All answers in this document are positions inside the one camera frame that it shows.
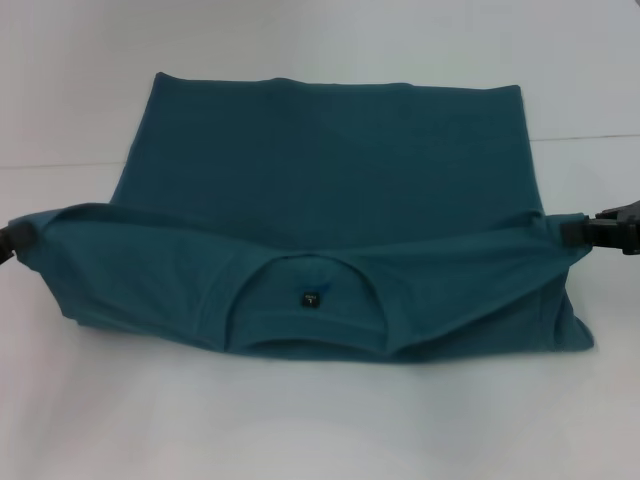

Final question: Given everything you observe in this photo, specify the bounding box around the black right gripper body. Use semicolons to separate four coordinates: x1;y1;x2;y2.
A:
592;198;640;257

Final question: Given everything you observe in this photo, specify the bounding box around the teal t-shirt with FREE print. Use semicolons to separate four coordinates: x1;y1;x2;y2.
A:
9;72;597;365

